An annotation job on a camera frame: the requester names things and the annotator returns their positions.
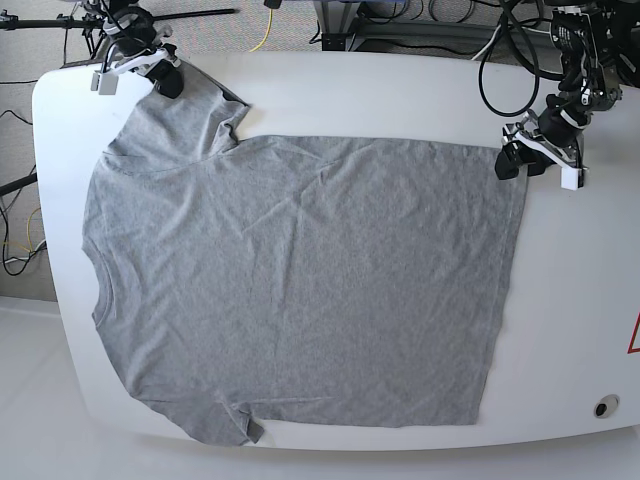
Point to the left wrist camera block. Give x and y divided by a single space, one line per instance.
572 178

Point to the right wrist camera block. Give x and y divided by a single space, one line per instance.
104 83

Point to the red warning triangle sticker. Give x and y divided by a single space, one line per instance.
634 346

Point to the black metal frame base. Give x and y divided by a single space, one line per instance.
343 26

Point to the grey T-shirt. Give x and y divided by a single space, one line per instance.
318 280

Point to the table grommet hole right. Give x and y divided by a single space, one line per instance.
607 406

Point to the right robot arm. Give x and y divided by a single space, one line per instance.
135 46

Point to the aluminium frame post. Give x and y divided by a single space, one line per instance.
578 23

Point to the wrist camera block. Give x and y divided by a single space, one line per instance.
572 178
104 83

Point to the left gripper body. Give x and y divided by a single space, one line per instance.
549 134

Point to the black tripod stand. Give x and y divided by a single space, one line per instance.
50 22

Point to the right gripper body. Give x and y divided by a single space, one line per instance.
145 52

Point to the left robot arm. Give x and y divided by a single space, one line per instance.
587 84

